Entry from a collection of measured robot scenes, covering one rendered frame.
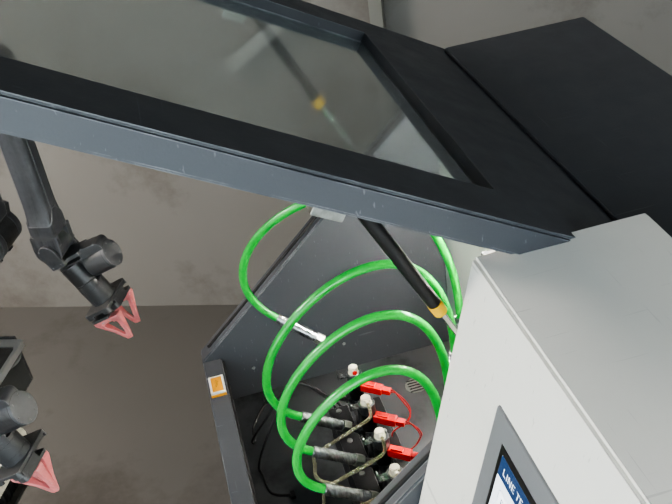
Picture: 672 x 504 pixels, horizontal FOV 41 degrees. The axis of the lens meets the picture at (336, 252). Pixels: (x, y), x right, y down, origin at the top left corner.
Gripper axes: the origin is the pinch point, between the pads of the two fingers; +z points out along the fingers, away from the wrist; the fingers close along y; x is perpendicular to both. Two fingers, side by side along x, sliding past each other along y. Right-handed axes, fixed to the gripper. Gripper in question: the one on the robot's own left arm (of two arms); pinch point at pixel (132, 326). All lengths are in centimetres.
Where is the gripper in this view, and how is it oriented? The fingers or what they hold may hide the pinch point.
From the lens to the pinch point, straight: 197.4
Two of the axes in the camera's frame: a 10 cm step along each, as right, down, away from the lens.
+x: -8.3, 3.7, 4.3
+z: 5.4, 7.2, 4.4
